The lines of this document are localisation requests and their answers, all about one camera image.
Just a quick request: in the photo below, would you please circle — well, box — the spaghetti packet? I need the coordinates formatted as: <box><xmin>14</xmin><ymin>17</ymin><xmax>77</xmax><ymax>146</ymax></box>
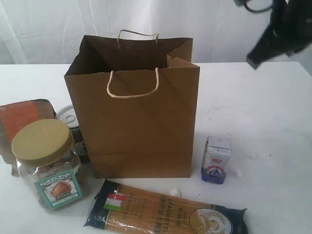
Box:
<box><xmin>85</xmin><ymin>180</ymin><xmax>248</xmax><ymax>234</ymax></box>

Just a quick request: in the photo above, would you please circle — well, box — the clear nut jar tan lid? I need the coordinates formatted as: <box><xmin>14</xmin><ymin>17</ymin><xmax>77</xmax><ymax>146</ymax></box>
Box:
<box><xmin>11</xmin><ymin>119</ymin><xmax>89</xmax><ymax>211</ymax></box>

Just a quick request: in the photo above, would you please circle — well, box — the white marshmallow right of carton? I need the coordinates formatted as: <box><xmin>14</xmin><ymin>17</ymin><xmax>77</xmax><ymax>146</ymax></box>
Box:
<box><xmin>234</xmin><ymin>169</ymin><xmax>244</xmax><ymax>178</ymax></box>

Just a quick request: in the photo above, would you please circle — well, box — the white marshmallow far right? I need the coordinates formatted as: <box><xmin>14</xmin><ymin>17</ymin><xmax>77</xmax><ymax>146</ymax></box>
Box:
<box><xmin>246</xmin><ymin>150</ymin><xmax>258</xmax><ymax>159</ymax></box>

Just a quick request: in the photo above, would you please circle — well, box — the dark jar silver pull lid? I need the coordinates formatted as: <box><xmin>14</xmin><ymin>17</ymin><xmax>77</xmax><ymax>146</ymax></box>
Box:
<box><xmin>56</xmin><ymin>105</ymin><xmax>90</xmax><ymax>163</ymax></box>

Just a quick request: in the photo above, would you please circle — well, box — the white blue milk carton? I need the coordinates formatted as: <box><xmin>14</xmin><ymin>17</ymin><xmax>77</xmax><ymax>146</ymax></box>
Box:
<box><xmin>201</xmin><ymin>136</ymin><xmax>232</xmax><ymax>184</ymax></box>

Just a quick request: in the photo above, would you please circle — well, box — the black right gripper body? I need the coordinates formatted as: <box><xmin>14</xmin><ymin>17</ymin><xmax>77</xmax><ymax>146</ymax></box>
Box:
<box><xmin>270</xmin><ymin>0</ymin><xmax>312</xmax><ymax>55</ymax></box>

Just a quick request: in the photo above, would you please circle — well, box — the brown paper bag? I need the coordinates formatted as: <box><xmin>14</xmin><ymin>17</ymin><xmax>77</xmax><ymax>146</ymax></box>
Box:
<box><xmin>64</xmin><ymin>35</ymin><xmax>200</xmax><ymax>178</ymax></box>

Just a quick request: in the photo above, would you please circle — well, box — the brown pouch orange label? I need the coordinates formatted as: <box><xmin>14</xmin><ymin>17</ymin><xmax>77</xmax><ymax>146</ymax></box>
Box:
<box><xmin>0</xmin><ymin>99</ymin><xmax>56</xmax><ymax>176</ymax></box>

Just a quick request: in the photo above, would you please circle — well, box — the black cable loop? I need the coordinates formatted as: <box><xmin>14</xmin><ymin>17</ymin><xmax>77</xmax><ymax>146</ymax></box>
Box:
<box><xmin>233</xmin><ymin>0</ymin><xmax>275</xmax><ymax>13</ymax></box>

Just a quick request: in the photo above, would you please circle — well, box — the white marshmallow near spaghetti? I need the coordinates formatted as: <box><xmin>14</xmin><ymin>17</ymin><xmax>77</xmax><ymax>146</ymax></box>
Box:
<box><xmin>169</xmin><ymin>188</ymin><xmax>182</xmax><ymax>197</ymax></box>

